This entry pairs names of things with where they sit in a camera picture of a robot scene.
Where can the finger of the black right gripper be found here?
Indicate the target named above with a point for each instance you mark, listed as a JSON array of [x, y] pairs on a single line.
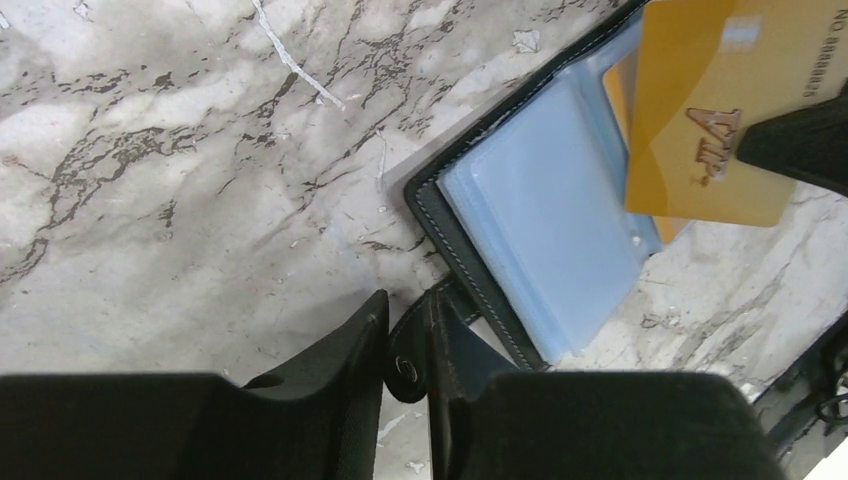
[[809, 144]]

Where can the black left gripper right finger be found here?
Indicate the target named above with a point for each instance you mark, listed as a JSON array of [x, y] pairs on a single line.
[[491, 420]]

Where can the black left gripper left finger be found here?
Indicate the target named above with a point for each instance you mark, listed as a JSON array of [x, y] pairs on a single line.
[[314, 416]]

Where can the gold VIP credit card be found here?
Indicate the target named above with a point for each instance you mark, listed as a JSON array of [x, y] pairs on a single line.
[[707, 71]]

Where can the black card holder wallet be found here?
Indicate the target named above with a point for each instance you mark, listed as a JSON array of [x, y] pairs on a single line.
[[526, 206]]

